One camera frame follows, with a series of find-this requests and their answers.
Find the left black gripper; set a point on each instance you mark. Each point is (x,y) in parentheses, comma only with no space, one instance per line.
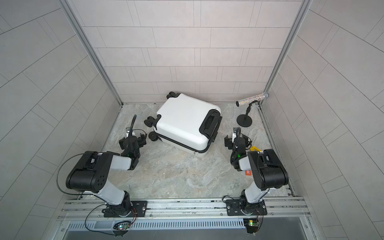
(132,141)

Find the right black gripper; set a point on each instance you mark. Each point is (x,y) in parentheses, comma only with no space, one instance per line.
(237,141)

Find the white hard-shell suitcase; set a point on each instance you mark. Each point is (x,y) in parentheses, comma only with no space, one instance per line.
(186,123)

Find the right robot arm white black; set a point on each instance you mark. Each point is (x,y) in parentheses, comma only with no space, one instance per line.
(267,171)

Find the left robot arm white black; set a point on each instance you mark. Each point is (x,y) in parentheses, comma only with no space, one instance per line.
(90,174)

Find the yellow triangular plastic piece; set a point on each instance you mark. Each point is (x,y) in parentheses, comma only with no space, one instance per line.
(253,148)

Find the glitter tube on black stand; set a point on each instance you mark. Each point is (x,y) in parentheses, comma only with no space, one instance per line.
(244,120)

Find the left controller circuit board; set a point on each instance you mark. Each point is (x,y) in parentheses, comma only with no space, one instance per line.
(122,226)

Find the controller circuit board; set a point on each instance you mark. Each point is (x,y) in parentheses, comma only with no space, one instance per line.
(252,225)
(122,226)

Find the right controller circuit board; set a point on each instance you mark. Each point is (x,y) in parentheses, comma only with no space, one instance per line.
(252,225)

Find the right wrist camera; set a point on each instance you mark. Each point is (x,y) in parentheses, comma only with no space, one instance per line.
(236,133)

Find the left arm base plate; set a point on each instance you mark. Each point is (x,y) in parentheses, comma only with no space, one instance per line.
(133,209)

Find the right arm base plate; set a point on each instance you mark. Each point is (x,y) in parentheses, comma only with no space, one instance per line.
(243,208)

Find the white slotted cable duct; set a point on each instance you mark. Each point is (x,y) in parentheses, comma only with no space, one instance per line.
(164,224)

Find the aluminium mounting rail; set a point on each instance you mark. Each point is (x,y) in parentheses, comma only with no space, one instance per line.
(190,208)

